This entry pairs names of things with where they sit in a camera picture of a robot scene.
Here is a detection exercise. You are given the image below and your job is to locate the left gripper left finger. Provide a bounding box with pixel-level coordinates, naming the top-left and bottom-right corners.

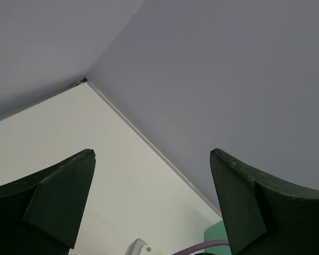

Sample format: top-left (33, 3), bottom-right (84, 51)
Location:
top-left (0, 149), bottom-right (96, 254)

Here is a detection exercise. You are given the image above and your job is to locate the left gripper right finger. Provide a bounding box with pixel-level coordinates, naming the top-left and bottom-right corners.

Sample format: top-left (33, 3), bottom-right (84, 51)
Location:
top-left (210, 149), bottom-right (319, 254)

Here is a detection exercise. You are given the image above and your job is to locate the green plastic bin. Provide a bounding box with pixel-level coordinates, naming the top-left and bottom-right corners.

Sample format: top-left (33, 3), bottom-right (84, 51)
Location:
top-left (204, 220), bottom-right (229, 247)

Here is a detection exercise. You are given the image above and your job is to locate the aluminium back rail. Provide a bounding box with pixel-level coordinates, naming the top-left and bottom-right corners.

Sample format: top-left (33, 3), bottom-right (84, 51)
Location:
top-left (77, 77), bottom-right (222, 218)

